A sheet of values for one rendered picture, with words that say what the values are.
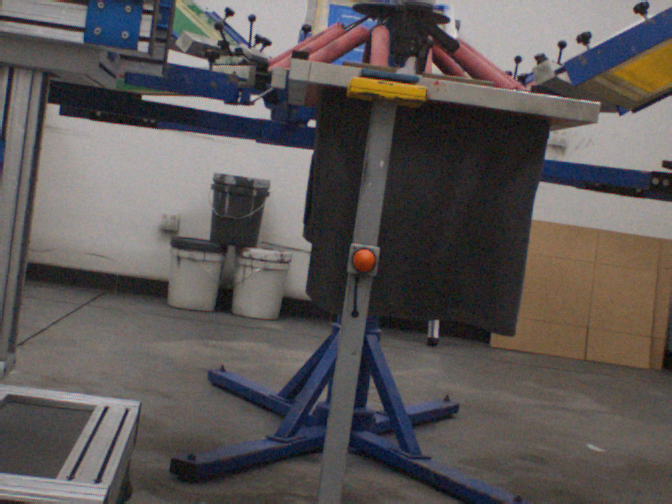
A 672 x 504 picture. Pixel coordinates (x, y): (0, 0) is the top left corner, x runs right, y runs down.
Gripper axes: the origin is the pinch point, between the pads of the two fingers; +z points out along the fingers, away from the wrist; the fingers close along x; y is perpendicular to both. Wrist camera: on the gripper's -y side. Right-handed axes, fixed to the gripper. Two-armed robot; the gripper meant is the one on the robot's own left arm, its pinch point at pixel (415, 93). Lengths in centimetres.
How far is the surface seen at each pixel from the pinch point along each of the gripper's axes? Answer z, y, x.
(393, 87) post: 6, 11, 85
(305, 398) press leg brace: 85, 14, -59
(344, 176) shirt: 22, 16, 52
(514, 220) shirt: 26, -18, 52
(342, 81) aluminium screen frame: 5, 19, 61
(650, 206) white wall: 12, -178, -412
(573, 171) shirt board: 11, -51, -52
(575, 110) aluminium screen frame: 4, -25, 61
